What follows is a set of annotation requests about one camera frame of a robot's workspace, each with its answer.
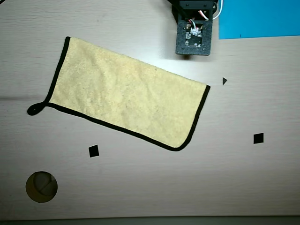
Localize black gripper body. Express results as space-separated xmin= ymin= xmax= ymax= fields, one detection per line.
xmin=171 ymin=0 xmax=218 ymax=23

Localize yellow towel with black trim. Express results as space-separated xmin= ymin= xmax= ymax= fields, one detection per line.
xmin=27 ymin=36 xmax=211 ymax=152

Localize blue paper sheet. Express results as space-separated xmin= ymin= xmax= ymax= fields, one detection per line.
xmin=218 ymin=0 xmax=300 ymax=40

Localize black wrist camera board mount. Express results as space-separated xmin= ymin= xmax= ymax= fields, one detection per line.
xmin=175 ymin=18 xmax=213 ymax=56

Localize round table cable hole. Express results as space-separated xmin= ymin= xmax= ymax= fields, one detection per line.
xmin=25 ymin=171 xmax=58 ymax=203

